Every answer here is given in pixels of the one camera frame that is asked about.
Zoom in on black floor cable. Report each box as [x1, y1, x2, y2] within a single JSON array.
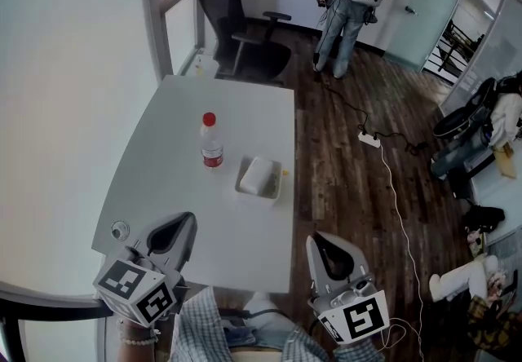
[[374, 130, 430, 157], [323, 80, 371, 136]]

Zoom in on person's plaid shirt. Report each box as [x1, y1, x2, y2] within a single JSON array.
[[168, 285, 387, 362]]

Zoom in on frosted glass door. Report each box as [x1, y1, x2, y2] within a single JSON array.
[[384, 0, 469, 71]]

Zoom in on pale soft toy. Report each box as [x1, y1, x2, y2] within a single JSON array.
[[466, 229, 487, 258]]

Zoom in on person's left forearm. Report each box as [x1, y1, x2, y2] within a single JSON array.
[[115, 316, 161, 362]]

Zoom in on round desk cable grommet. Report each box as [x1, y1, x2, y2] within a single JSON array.
[[110, 219, 131, 241]]

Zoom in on white power cable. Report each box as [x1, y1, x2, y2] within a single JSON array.
[[378, 143, 426, 353]]

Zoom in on black capsule backpack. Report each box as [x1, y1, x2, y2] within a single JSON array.
[[431, 76, 498, 140]]

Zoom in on clear water bottle red cap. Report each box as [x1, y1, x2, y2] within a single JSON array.
[[200, 112, 225, 170]]

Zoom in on black bag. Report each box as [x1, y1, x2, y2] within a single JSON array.
[[462, 205, 507, 236]]

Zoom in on dark window frame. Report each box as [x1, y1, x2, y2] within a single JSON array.
[[137, 0, 175, 85]]

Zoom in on person's right forearm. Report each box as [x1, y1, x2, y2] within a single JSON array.
[[331, 337, 387, 362]]

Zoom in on black office chair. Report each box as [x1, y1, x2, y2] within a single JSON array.
[[197, 0, 293, 83]]

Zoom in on white power strip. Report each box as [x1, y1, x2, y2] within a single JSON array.
[[357, 132, 383, 148]]

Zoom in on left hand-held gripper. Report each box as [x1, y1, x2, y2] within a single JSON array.
[[91, 211, 199, 329]]

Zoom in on person's light jeans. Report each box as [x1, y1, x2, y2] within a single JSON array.
[[221, 289, 295, 350]]

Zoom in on white bead bracelet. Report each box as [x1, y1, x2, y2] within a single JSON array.
[[117, 319, 161, 348]]

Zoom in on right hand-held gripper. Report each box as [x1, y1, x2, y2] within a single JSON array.
[[304, 231, 392, 346]]

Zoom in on small wooden side table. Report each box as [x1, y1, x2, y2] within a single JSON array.
[[490, 143, 520, 181]]

